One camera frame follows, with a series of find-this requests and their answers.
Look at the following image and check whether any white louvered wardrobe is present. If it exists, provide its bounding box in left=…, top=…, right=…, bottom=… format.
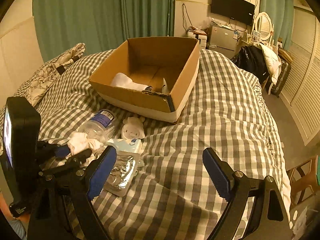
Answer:
left=280, top=7, right=319, bottom=145

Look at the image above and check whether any silver foil blister pack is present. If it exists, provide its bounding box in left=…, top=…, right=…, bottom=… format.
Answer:
left=104, top=151, right=140, bottom=197

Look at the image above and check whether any silver mini fridge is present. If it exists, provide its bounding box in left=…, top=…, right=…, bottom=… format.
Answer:
left=209, top=26, right=239, bottom=51

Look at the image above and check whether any person's left hand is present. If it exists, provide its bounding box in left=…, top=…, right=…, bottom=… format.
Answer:
left=0, top=193, right=30, bottom=224

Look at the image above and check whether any white oval vanity mirror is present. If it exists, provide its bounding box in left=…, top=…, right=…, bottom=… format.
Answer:
left=252, top=12, right=274, bottom=43

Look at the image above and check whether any white coat on chair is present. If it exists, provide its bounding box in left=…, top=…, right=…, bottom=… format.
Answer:
left=253, top=42, right=282, bottom=85

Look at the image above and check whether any light blue tissue packet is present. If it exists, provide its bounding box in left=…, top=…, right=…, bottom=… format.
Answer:
left=107, top=139, right=142, bottom=153

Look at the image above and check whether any white plush toy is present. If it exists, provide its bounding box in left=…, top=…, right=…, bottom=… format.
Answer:
left=121, top=116, right=145, bottom=139

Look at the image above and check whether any small green curtain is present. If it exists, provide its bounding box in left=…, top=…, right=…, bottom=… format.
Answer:
left=260, top=0, right=294, bottom=50

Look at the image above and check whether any black jacket on chair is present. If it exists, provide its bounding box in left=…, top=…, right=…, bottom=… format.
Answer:
left=231, top=46, right=269, bottom=84

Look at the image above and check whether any floral patterned folded blanket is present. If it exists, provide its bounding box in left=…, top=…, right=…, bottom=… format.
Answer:
left=24, top=43, right=86, bottom=107

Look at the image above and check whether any white cloth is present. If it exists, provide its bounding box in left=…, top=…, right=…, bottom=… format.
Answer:
left=66, top=132, right=103, bottom=167

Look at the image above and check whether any wooden stool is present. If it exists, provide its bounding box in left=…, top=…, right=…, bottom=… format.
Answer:
left=286, top=155, right=319, bottom=209

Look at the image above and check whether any dark suitcase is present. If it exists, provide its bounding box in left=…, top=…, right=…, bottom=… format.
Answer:
left=268, top=60, right=291, bottom=97

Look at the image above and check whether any grey checkered bed duvet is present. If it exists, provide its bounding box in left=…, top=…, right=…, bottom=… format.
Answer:
left=0, top=48, right=292, bottom=240

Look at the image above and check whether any brown cardboard box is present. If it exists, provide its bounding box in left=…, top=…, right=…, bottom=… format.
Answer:
left=89, top=36, right=200, bottom=122

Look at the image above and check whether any large green curtain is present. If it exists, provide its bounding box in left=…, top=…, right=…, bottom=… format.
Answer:
left=33, top=0, right=174, bottom=61

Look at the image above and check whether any clear plastic water bottle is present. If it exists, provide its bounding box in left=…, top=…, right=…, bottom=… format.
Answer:
left=77, top=109, right=118, bottom=144

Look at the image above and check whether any black wall television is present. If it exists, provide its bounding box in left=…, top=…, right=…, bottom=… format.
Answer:
left=210, top=0, right=255, bottom=26

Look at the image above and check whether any grey knitted sock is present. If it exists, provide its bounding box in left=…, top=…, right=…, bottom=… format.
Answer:
left=110, top=73, right=152, bottom=91

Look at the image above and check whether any white suitcase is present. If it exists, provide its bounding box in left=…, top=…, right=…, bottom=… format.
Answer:
left=187, top=30, right=207, bottom=49

